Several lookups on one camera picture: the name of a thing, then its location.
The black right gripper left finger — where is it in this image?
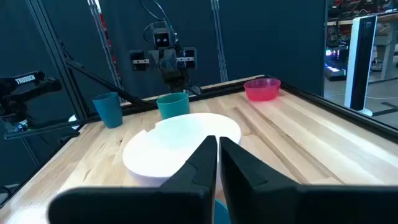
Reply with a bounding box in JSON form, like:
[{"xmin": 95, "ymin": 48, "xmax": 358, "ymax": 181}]
[{"xmin": 47, "ymin": 134, "xmax": 218, "ymax": 224}]

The blue plastic cup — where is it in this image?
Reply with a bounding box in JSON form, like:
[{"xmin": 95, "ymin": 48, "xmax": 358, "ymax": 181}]
[{"xmin": 91, "ymin": 91, "xmax": 124, "ymax": 129}]

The white and black tower fan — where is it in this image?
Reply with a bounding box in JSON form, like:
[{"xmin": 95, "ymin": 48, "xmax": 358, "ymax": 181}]
[{"xmin": 343, "ymin": 14, "xmax": 379, "ymax": 117}]

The black table edge rail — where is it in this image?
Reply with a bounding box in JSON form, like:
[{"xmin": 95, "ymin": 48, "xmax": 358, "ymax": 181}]
[{"xmin": 119, "ymin": 74, "xmax": 398, "ymax": 144}]

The teal plastic cup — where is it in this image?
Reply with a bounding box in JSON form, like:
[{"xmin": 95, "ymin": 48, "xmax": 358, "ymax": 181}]
[{"xmin": 155, "ymin": 91, "xmax": 190, "ymax": 121}]

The silver curtain strip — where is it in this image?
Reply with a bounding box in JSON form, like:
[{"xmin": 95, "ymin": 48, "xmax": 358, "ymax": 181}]
[
  {"xmin": 86, "ymin": 0, "xmax": 123, "ymax": 90},
  {"xmin": 210, "ymin": 0, "xmax": 229, "ymax": 83}
]

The black aluminium frame post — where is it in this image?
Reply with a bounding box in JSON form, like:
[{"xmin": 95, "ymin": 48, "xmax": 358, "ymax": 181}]
[{"xmin": 26, "ymin": 0, "xmax": 91, "ymax": 121}]

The red translucent bowl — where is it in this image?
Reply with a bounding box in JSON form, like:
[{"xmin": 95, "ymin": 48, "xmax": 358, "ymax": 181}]
[{"xmin": 243, "ymin": 78, "xmax": 282, "ymax": 102}]

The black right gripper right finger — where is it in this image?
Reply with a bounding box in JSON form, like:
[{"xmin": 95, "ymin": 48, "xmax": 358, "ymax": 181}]
[{"xmin": 219, "ymin": 136, "xmax": 398, "ymax": 224}]

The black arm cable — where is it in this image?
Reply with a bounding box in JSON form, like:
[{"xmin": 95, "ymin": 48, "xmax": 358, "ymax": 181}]
[{"xmin": 139, "ymin": 0, "xmax": 178, "ymax": 43}]

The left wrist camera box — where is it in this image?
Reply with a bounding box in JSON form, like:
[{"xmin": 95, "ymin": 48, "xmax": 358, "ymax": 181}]
[{"xmin": 152, "ymin": 27, "xmax": 172, "ymax": 49}]

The black diagonal frame brace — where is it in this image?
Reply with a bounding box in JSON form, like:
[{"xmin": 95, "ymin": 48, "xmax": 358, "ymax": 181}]
[{"xmin": 64, "ymin": 58, "xmax": 150, "ymax": 108}]

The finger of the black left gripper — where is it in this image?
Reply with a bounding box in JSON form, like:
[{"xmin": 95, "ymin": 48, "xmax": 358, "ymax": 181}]
[
  {"xmin": 129, "ymin": 49, "xmax": 150, "ymax": 72},
  {"xmin": 177, "ymin": 47, "xmax": 198, "ymax": 70}
]

